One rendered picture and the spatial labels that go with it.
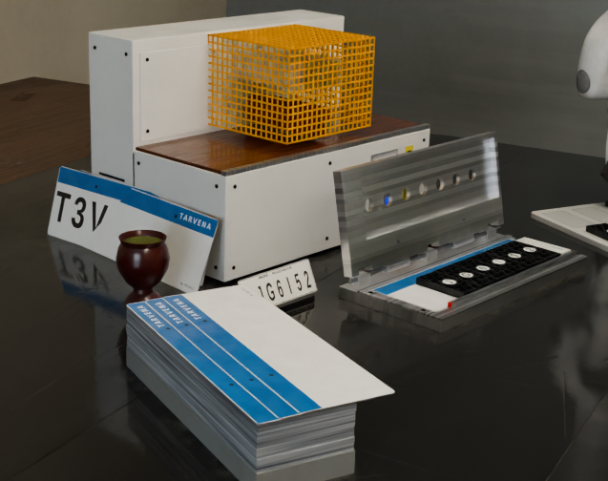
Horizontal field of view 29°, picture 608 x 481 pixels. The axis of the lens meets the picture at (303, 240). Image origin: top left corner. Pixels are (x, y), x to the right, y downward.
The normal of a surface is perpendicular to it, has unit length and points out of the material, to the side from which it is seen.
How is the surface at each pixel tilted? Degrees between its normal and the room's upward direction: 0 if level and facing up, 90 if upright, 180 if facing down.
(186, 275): 69
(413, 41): 90
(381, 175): 79
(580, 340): 0
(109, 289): 0
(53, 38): 90
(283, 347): 0
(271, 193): 90
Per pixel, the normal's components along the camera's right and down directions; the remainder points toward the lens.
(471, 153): 0.73, 0.04
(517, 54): -0.47, 0.26
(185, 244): -0.67, -0.16
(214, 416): -0.87, 0.12
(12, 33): 0.88, 0.17
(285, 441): 0.48, 0.29
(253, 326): 0.04, -0.95
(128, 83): -0.68, 0.21
